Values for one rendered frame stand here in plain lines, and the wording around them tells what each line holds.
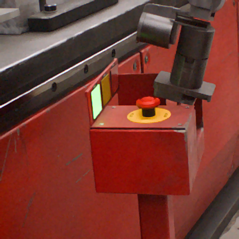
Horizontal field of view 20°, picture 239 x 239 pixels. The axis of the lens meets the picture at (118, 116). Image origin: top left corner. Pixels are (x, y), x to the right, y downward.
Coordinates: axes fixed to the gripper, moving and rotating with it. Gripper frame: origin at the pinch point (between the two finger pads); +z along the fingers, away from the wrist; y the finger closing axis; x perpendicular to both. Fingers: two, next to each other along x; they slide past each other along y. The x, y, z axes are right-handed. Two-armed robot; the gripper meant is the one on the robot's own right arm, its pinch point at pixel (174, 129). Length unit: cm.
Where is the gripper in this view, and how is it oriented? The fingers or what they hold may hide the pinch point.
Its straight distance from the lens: 124.4
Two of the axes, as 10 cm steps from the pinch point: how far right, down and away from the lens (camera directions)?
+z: -1.8, 9.0, 3.9
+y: -9.5, -2.6, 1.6
